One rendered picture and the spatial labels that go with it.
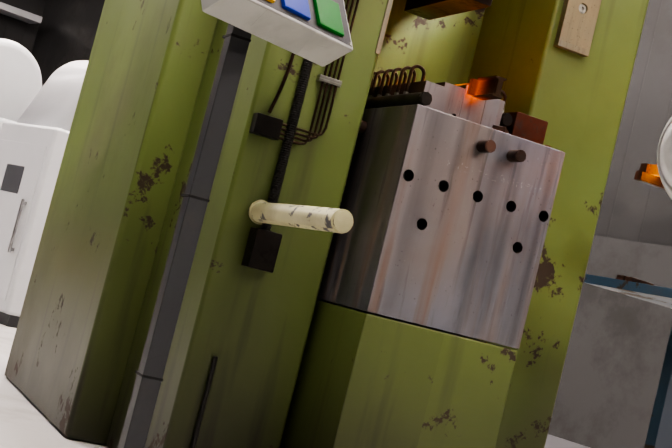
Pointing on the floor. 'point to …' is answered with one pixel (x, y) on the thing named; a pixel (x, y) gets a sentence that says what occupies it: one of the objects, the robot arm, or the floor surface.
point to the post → (185, 239)
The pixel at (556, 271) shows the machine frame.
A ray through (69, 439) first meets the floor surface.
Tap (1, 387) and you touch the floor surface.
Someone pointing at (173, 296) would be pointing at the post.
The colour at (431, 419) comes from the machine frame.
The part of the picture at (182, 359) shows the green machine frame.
